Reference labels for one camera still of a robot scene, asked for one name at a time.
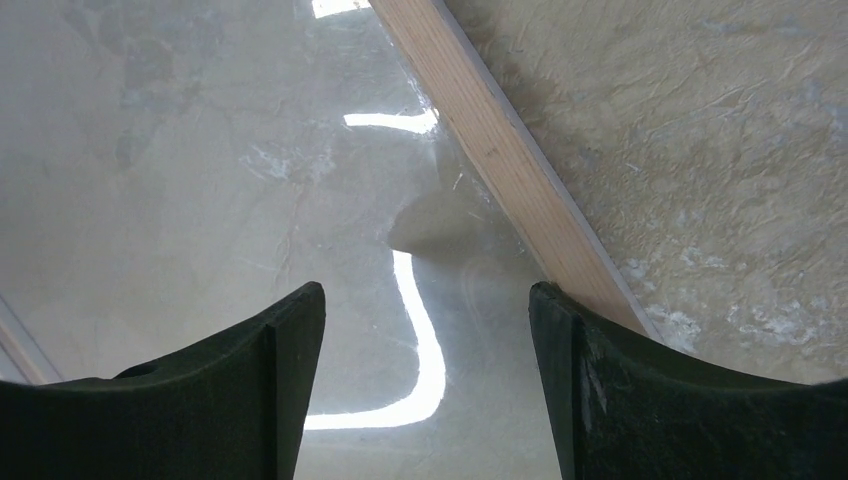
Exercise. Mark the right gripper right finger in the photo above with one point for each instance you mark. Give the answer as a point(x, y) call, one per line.
point(622, 406)

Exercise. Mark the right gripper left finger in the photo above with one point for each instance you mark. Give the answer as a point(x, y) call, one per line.
point(231, 406)

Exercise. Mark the clear acrylic sheet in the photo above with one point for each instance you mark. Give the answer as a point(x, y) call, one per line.
point(487, 420)

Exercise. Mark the wooden picture frame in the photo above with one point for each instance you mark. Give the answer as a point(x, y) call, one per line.
point(503, 159)

